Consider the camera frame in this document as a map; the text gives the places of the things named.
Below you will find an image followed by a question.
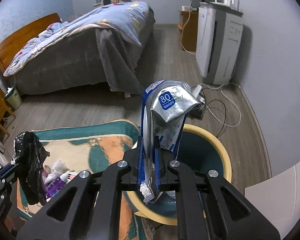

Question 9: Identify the black plastic bag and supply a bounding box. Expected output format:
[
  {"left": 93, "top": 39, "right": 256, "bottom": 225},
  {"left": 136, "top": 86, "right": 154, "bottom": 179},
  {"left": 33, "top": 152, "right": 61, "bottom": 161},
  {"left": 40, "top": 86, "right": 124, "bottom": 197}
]
[{"left": 14, "top": 131, "right": 50, "bottom": 205}]

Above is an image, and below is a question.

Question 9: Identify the silver blue wipes packet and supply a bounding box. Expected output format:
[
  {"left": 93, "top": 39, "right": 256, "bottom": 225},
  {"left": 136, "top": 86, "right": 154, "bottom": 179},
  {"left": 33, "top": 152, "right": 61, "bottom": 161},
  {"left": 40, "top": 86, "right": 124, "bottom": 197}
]
[{"left": 139, "top": 79, "right": 205, "bottom": 204}]

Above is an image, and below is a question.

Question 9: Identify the blue printed blanket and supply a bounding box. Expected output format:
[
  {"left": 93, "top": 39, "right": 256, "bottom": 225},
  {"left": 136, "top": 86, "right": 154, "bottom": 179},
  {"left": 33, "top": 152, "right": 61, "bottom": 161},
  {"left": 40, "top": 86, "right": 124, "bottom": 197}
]
[{"left": 3, "top": 1, "right": 150, "bottom": 77}]

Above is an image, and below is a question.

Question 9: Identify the teal orange patterned rug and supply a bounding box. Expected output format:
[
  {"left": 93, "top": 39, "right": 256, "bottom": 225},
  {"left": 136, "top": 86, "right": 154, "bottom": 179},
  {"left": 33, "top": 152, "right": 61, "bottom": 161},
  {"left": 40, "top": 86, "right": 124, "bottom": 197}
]
[{"left": 16, "top": 119, "right": 155, "bottom": 240}]

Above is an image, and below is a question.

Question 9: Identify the black floor cable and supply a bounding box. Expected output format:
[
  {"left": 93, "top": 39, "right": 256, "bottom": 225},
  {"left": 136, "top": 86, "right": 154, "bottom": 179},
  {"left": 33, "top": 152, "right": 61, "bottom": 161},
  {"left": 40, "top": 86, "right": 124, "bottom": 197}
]
[{"left": 202, "top": 99, "right": 227, "bottom": 138}]

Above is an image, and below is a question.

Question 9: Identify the wooden headboard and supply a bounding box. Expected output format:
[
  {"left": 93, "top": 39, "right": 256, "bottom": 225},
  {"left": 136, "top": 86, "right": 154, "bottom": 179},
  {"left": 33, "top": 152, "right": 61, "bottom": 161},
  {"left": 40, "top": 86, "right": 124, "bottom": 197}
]
[{"left": 0, "top": 13, "right": 63, "bottom": 75}]

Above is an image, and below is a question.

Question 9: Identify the purple spray bottle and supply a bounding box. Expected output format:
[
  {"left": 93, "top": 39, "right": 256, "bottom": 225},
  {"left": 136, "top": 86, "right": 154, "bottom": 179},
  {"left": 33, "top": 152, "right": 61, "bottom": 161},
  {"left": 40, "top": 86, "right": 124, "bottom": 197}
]
[{"left": 44, "top": 177, "right": 68, "bottom": 198}]

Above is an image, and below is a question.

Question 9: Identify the white router with antennas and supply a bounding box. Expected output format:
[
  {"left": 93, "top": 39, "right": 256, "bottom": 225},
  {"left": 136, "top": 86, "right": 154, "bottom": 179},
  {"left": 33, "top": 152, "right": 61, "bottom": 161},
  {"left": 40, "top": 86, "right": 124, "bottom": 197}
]
[{"left": 209, "top": 0, "right": 243, "bottom": 15}]

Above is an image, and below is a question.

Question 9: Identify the wooden cabinet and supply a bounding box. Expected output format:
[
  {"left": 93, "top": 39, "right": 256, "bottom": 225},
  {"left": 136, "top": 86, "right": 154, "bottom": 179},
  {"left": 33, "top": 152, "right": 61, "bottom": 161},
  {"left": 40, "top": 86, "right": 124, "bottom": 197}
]
[{"left": 178, "top": 9, "right": 198, "bottom": 52}]

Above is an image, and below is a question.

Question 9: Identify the bed with grey cover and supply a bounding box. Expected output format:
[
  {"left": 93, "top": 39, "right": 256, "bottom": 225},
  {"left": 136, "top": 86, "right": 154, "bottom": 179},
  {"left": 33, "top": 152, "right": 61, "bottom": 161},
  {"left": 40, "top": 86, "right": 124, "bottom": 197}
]
[{"left": 14, "top": 5, "right": 155, "bottom": 98}]

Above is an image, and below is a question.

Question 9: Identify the white flat panel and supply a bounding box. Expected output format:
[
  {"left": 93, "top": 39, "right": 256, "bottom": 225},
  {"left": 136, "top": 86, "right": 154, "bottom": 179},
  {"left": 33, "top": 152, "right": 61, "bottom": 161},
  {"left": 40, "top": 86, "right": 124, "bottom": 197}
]
[{"left": 244, "top": 152, "right": 300, "bottom": 231}]

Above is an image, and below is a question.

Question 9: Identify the white power strip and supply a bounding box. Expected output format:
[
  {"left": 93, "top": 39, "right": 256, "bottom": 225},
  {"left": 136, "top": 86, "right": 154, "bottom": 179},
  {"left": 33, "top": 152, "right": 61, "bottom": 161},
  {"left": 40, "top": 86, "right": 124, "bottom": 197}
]
[{"left": 191, "top": 85, "right": 206, "bottom": 105}]

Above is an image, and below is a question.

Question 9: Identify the white air purifier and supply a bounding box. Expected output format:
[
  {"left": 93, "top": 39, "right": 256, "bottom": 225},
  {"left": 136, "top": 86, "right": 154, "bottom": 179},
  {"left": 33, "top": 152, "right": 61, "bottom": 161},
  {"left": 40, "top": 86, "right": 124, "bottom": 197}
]
[{"left": 195, "top": 2, "right": 244, "bottom": 85}]

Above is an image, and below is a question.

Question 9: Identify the teal bin with yellow rim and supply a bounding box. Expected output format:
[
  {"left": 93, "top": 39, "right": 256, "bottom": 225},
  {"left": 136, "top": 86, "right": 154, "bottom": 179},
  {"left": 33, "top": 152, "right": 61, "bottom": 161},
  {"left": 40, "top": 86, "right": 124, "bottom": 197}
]
[{"left": 122, "top": 124, "right": 232, "bottom": 227}]

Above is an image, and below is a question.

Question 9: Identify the white cabinet cable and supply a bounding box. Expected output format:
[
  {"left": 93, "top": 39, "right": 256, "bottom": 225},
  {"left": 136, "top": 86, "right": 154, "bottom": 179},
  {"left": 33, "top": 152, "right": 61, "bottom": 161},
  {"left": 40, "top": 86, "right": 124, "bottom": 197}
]
[{"left": 181, "top": 10, "right": 197, "bottom": 54}]

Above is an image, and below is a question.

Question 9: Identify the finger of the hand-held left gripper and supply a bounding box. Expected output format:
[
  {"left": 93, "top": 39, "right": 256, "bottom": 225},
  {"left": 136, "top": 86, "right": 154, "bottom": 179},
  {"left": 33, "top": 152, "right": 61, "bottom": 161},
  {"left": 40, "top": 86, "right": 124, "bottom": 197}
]
[{"left": 0, "top": 161, "right": 19, "bottom": 221}]

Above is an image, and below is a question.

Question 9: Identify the white crumpled tissue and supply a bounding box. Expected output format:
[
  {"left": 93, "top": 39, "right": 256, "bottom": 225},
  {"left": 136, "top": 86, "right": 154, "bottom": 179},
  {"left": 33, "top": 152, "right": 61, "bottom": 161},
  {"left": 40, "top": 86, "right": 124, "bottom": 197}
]
[{"left": 49, "top": 159, "right": 71, "bottom": 178}]

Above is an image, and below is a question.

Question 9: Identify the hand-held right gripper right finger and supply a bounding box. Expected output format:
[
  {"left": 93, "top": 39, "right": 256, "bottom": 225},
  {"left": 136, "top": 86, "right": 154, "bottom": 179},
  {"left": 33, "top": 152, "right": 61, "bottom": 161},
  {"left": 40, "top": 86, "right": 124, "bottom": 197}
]
[{"left": 154, "top": 135, "right": 282, "bottom": 240}]

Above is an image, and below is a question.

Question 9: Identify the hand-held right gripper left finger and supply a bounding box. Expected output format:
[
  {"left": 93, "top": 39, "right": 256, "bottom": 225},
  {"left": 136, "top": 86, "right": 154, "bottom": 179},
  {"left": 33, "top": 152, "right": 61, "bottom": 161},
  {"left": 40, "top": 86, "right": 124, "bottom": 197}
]
[{"left": 16, "top": 135, "right": 144, "bottom": 240}]

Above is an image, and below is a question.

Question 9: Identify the small white waste bin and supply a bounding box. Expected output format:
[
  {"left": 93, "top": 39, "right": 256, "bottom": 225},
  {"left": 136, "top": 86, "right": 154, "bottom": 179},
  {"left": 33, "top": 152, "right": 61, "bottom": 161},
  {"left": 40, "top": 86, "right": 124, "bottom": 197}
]
[{"left": 4, "top": 85, "right": 22, "bottom": 110}]

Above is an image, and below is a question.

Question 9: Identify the white floor cable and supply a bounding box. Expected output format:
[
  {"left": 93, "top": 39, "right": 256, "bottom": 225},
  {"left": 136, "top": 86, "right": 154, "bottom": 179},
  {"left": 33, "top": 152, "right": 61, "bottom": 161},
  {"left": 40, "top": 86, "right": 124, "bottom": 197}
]
[{"left": 202, "top": 80, "right": 242, "bottom": 128}]

